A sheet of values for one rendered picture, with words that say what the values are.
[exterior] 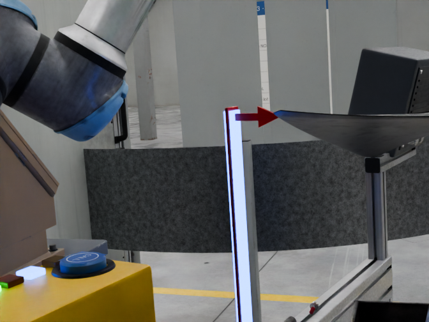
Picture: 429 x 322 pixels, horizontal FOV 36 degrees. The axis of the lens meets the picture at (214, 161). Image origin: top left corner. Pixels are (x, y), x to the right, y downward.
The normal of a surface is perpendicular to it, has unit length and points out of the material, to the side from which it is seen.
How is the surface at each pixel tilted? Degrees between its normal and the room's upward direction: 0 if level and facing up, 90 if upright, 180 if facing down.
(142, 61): 90
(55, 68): 77
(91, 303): 90
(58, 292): 0
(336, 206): 90
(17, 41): 69
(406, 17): 90
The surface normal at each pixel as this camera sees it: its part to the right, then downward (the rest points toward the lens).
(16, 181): 0.95, -0.02
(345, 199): 0.16, 0.13
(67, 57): -0.22, -0.07
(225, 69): -0.34, 0.15
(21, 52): 0.48, -0.10
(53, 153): 0.85, 0.03
